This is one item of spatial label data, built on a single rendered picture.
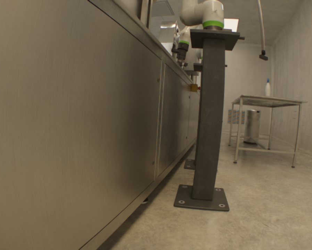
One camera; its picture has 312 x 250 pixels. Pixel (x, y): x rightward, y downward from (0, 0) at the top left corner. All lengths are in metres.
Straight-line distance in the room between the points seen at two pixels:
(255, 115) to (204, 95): 2.61
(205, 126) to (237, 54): 5.08
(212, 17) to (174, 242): 1.10
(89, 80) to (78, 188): 0.24
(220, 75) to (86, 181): 0.81
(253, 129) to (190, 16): 2.71
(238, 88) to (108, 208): 5.41
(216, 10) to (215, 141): 0.73
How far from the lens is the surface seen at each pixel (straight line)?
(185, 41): 1.60
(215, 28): 1.08
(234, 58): 5.92
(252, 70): 5.90
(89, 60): 0.43
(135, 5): 1.15
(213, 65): 1.01
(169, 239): 0.79
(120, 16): 0.57
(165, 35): 2.40
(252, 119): 3.54
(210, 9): 1.14
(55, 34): 0.36
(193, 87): 1.87
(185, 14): 1.22
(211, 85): 0.99
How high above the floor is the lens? 0.50
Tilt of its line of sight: 5 degrees down
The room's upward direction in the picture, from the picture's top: 4 degrees clockwise
